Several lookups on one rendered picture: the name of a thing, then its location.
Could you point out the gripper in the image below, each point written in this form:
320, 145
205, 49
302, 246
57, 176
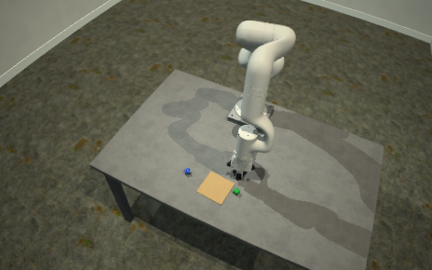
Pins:
237, 164

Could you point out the tan flat mat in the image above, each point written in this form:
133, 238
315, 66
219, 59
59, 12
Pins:
215, 187

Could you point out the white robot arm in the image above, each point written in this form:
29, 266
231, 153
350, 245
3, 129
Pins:
257, 37

